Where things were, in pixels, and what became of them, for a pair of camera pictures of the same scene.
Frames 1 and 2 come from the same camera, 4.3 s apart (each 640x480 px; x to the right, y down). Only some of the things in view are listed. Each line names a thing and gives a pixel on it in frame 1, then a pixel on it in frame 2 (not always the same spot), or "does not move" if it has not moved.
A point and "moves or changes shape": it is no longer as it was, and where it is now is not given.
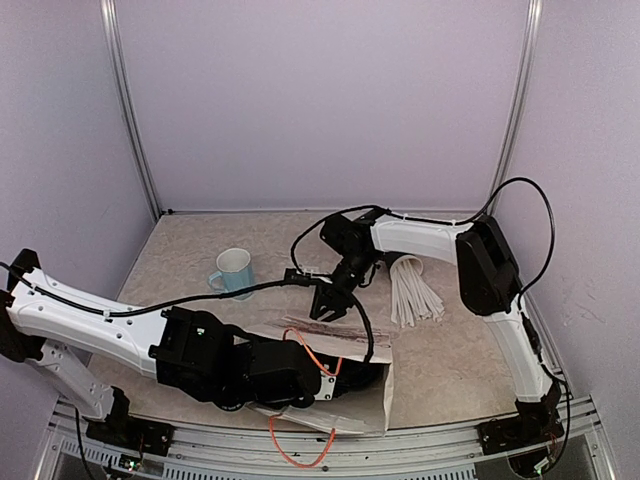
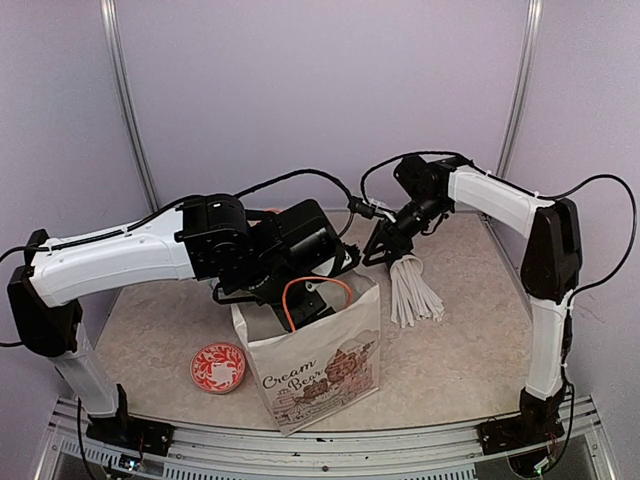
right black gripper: x=337 y=300 -> x=394 y=237
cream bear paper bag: x=362 y=411 moves or changes shape
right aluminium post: x=533 y=24 does not move
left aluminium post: x=118 y=59 does not move
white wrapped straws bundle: x=411 y=297 does not move
